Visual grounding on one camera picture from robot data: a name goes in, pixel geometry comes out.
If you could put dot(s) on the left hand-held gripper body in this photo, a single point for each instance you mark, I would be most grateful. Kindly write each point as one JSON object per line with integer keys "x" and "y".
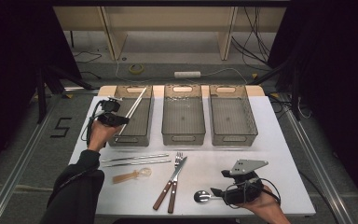
{"x": 110, "y": 106}

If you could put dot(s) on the person's right hand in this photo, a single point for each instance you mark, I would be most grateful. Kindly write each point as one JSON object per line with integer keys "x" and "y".
{"x": 267, "y": 203}

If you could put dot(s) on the yellow tape roll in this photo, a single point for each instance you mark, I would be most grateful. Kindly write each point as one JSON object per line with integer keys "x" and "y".
{"x": 131, "y": 71}

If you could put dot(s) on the metal spoon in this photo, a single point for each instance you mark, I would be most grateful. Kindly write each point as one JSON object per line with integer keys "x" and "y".
{"x": 201, "y": 196}

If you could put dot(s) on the smoky clear plastic bin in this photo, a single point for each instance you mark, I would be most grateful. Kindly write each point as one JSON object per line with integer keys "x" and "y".
{"x": 183, "y": 119}
{"x": 232, "y": 119}
{"x": 140, "y": 121}

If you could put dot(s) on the black curtain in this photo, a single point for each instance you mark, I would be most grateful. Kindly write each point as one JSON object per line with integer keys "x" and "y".
{"x": 12, "y": 62}
{"x": 338, "y": 77}

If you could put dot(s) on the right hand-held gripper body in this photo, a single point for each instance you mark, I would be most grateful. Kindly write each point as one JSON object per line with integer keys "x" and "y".
{"x": 245, "y": 193}

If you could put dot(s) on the light wooden desk frame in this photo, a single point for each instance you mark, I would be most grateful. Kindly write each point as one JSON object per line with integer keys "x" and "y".
{"x": 167, "y": 18}

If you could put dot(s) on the aluminium floor rail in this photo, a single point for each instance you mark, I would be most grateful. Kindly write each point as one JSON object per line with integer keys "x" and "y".
{"x": 18, "y": 168}
{"x": 316, "y": 165}

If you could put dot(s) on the black metal stand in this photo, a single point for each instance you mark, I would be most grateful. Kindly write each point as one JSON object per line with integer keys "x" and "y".
{"x": 41, "y": 99}
{"x": 296, "y": 99}

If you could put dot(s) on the white power strip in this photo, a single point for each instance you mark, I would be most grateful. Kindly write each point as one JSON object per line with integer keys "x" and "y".
{"x": 187, "y": 74}

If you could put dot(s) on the person's left hand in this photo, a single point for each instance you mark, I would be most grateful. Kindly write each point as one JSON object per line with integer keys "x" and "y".
{"x": 101, "y": 135}

